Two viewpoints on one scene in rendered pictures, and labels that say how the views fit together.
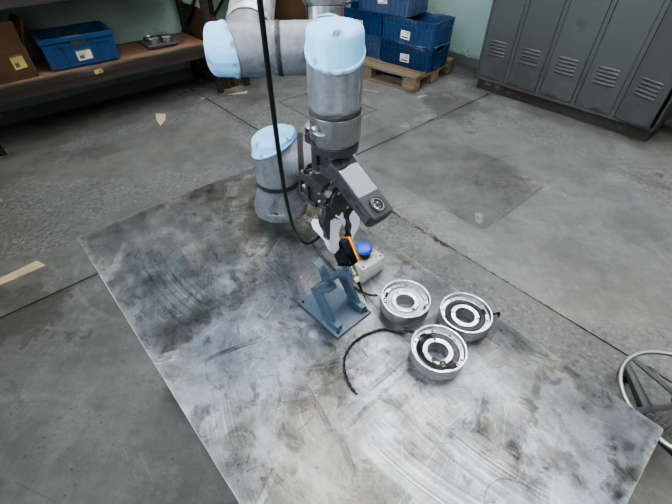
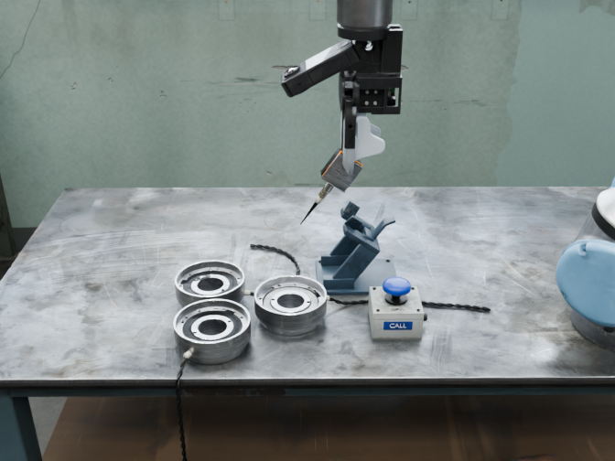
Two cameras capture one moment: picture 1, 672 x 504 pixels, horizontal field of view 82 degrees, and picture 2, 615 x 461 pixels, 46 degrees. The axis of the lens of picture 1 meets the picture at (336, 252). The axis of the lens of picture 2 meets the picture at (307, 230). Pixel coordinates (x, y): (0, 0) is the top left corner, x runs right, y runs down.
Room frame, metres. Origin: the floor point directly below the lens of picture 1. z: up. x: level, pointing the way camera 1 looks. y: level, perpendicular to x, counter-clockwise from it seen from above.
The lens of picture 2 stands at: (1.13, -0.79, 1.41)
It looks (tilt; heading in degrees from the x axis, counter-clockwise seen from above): 28 degrees down; 131
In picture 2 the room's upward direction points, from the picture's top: straight up
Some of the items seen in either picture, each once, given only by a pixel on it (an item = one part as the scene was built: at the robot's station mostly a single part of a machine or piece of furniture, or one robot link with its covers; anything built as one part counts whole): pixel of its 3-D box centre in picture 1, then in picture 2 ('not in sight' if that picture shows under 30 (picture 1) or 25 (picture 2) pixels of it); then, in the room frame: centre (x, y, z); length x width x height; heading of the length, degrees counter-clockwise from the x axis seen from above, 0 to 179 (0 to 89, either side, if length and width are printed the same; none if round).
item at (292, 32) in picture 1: (319, 48); not in sight; (0.64, 0.02, 1.30); 0.11 x 0.11 x 0.08; 4
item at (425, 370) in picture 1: (437, 353); (210, 289); (0.41, -0.19, 0.82); 0.10 x 0.10 x 0.04
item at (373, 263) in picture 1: (361, 260); (398, 311); (0.67, -0.06, 0.82); 0.08 x 0.07 x 0.05; 42
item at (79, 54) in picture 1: (76, 45); not in sight; (3.39, 2.07, 0.56); 0.52 x 0.38 x 0.22; 129
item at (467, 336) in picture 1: (464, 317); (212, 332); (0.50, -0.27, 0.82); 0.10 x 0.10 x 0.04
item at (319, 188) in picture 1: (331, 172); (367, 69); (0.54, 0.01, 1.14); 0.09 x 0.08 x 0.12; 43
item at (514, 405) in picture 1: (307, 315); (372, 266); (0.53, 0.06, 0.79); 1.20 x 0.60 x 0.02; 42
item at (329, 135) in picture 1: (333, 127); (363, 9); (0.54, 0.00, 1.22); 0.08 x 0.08 x 0.05
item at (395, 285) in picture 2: (363, 253); (395, 296); (0.66, -0.06, 0.85); 0.04 x 0.04 x 0.05
